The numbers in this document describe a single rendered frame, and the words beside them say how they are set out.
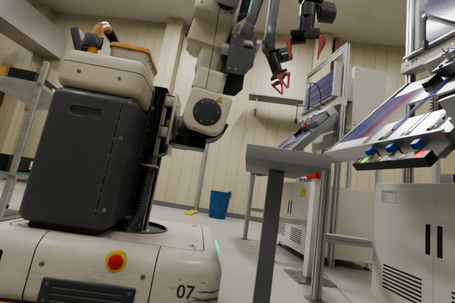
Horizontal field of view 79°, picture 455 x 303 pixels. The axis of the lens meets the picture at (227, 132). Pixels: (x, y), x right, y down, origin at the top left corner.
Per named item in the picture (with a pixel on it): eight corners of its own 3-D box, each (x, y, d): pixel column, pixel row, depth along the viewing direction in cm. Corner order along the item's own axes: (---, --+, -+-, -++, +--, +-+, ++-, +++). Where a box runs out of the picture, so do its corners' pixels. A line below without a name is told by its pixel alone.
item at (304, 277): (298, 283, 157) (311, 150, 172) (283, 270, 180) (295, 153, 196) (337, 288, 160) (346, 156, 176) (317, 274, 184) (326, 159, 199)
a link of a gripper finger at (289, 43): (285, 63, 104) (287, 39, 105) (305, 63, 102) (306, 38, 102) (282, 56, 98) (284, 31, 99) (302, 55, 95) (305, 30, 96)
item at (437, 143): (456, 149, 80) (441, 130, 80) (332, 163, 144) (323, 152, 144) (458, 147, 80) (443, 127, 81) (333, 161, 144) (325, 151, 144)
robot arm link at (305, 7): (297, 6, 103) (303, -3, 97) (315, 9, 104) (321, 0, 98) (296, 24, 102) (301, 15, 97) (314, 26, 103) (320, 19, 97)
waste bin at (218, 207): (229, 218, 442) (233, 191, 451) (231, 221, 409) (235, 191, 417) (206, 215, 441) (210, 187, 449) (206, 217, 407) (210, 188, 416)
